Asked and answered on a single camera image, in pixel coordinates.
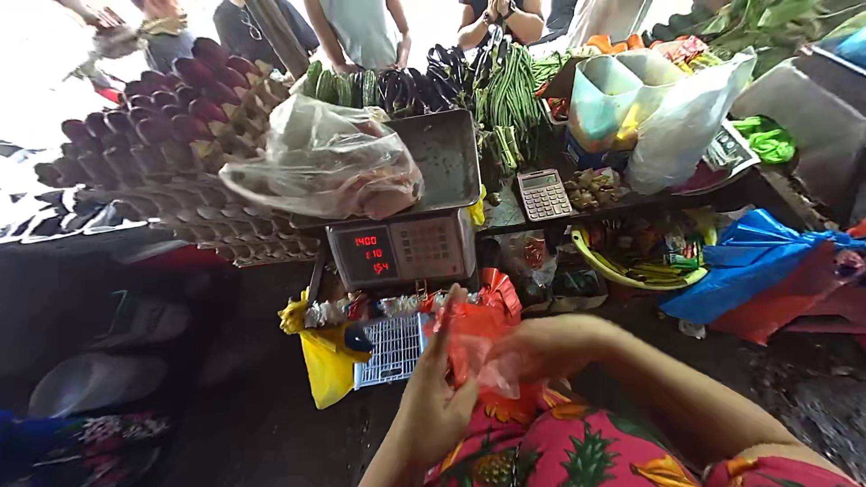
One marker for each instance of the small yellow plastic bag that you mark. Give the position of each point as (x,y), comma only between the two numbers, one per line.
(477,211)

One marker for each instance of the pile of leafy green vegetables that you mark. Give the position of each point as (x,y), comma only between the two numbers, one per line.
(764,27)

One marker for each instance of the digital weighing scale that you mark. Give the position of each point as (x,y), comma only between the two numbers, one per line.
(406,254)

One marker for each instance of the silver and red tinsel garland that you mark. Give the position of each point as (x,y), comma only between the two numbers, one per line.
(399,306)

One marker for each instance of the blue cloth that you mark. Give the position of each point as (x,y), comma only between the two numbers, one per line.
(27,446)

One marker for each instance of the floral cloth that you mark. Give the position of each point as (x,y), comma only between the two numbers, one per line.
(111,439)

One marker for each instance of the clear bag with red contents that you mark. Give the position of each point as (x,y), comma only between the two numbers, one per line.
(534,254)

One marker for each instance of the person's left thumb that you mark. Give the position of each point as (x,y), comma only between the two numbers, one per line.
(465,400)

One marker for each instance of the wooden pole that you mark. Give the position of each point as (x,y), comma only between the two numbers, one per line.
(279,34)

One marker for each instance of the pink plastic stool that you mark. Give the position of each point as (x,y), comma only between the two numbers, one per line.
(825,321)

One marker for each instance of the light blue plastic crate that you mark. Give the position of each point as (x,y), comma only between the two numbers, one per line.
(392,348)

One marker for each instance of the pile of orange vegetables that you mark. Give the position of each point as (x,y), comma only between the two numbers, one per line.
(615,46)

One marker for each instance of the white plastic bag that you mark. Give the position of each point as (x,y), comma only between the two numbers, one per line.
(683,128)

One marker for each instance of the pile of green gourds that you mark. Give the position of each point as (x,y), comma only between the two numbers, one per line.
(335,88)

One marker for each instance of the stack of egg trays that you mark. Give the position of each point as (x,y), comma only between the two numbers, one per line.
(196,203)

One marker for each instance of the person's right forearm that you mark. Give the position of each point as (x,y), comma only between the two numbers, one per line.
(683,392)

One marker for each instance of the tied bunch of green stalks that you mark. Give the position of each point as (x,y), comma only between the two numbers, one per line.
(507,147)

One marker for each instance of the grey calculator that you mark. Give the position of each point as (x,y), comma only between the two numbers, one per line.
(546,201)

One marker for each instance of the person's left forearm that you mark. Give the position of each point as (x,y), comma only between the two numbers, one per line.
(392,465)

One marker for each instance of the translucent plastic container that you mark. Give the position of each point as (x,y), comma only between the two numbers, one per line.
(646,84)
(599,108)

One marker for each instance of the large white foam box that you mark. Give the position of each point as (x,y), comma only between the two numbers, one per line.
(812,128)

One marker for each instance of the pile of dark eggplants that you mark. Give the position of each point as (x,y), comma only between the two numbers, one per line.
(406,91)

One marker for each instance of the blue plastic bag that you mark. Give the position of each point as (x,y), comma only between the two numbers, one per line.
(731,264)

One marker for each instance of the person's right fingers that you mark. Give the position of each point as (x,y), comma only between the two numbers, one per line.
(511,355)

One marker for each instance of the pile of purple eggs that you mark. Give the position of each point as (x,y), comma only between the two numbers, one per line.
(169,101)

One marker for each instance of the person's right hand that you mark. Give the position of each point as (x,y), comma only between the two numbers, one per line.
(561,343)

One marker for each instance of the person's body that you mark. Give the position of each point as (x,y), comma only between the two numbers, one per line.
(568,453)

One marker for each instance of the pile of ginger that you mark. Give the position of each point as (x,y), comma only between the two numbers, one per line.
(595,189)

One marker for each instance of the market stall table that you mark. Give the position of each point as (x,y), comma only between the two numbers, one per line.
(497,216)

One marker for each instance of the pile of green pods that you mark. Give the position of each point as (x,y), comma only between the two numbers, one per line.
(649,270)

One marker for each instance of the yellow round basket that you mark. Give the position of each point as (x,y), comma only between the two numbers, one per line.
(602,269)

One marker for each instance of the person's left fingers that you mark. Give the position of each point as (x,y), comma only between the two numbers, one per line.
(444,331)

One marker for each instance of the filled clear plastic bag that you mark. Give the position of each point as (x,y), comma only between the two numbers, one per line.
(331,162)

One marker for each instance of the person's left hand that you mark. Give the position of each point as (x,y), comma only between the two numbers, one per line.
(427,416)

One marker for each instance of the bright green plastic bag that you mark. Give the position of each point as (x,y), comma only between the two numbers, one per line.
(771,143)

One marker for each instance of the large red plastic bag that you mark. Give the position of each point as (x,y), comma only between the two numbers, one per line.
(771,297)

